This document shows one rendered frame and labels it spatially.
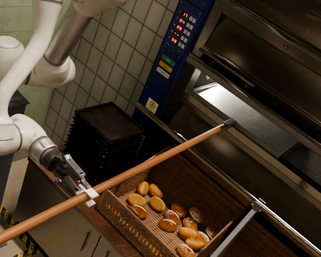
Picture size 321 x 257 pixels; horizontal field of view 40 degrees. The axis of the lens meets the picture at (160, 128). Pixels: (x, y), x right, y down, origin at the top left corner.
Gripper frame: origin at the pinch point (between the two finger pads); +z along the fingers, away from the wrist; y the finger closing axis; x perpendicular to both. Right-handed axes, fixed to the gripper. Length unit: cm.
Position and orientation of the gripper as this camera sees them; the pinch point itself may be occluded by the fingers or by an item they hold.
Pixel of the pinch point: (86, 194)
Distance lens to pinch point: 147.5
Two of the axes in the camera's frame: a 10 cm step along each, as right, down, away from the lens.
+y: -3.6, 7.8, 5.2
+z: 7.1, 5.9, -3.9
